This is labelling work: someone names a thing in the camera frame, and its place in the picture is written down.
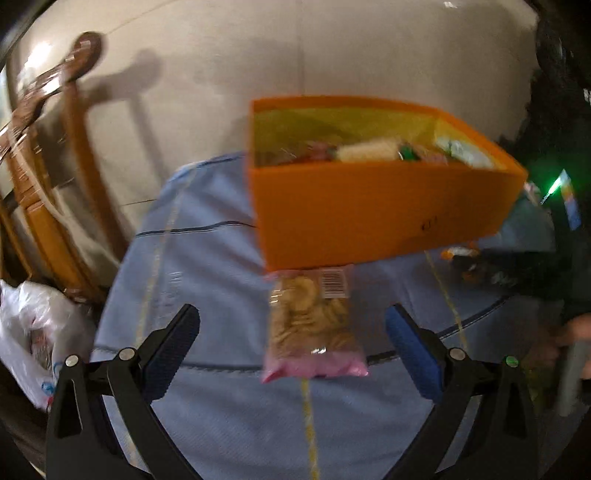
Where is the red-orange snack packet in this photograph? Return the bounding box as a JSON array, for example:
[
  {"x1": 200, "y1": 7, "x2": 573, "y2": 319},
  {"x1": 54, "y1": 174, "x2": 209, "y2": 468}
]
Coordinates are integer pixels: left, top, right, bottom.
[{"x1": 441, "y1": 247, "x2": 481, "y2": 265}]

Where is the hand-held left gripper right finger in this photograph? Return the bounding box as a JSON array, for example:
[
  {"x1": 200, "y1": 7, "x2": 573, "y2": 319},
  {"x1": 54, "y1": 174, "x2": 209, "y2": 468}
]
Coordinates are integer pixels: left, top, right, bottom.
[{"x1": 387, "y1": 305, "x2": 539, "y2": 480}]

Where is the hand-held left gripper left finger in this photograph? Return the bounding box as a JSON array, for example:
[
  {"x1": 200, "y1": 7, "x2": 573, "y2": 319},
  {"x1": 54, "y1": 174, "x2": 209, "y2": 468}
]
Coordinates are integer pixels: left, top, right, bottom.
[{"x1": 46, "y1": 304, "x2": 201, "y2": 480}]

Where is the dark carved wooden furniture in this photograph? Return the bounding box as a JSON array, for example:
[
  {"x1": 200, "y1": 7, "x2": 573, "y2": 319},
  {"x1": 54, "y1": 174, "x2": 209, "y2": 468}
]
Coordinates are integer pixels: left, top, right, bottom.
[{"x1": 512, "y1": 14, "x2": 591, "y2": 171}]

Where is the blue checked tablecloth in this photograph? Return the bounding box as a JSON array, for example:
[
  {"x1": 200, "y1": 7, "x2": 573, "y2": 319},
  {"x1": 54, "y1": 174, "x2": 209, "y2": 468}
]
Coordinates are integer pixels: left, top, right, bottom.
[{"x1": 90, "y1": 152, "x2": 564, "y2": 480}]

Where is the clear rice cracker packet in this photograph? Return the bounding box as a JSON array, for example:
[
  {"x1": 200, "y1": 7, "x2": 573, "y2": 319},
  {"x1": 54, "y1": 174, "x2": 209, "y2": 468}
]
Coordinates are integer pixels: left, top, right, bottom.
[{"x1": 337, "y1": 138, "x2": 402, "y2": 162}]

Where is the carved wooden chair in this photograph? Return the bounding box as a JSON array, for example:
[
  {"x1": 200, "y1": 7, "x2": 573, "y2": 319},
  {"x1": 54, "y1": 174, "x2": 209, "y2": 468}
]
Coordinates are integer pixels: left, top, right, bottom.
[{"x1": 0, "y1": 32, "x2": 125, "y2": 301}]

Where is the orange cardboard box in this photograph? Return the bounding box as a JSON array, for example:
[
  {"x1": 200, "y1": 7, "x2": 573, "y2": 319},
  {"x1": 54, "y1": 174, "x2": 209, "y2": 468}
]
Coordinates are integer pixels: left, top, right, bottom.
[{"x1": 247, "y1": 95, "x2": 529, "y2": 273}]

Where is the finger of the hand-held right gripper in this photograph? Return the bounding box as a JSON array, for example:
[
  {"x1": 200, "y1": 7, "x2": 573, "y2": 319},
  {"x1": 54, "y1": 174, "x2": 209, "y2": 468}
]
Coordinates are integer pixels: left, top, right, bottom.
[{"x1": 450, "y1": 249, "x2": 561, "y2": 296}]

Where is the white plastic bag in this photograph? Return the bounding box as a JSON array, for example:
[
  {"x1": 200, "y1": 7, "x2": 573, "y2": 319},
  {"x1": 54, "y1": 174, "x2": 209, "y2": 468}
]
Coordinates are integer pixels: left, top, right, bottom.
[{"x1": 0, "y1": 279, "x2": 98, "y2": 411}]

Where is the person's right hand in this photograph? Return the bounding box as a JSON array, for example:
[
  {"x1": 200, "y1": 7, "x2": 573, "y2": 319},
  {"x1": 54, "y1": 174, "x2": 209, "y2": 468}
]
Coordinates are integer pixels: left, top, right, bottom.
[{"x1": 526, "y1": 318, "x2": 561, "y2": 370}]

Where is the pink-ended biscuit packet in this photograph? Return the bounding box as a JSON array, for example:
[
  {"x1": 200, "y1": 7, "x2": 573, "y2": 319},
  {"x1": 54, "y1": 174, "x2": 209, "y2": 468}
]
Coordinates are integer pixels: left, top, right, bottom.
[{"x1": 261, "y1": 265, "x2": 370, "y2": 384}]

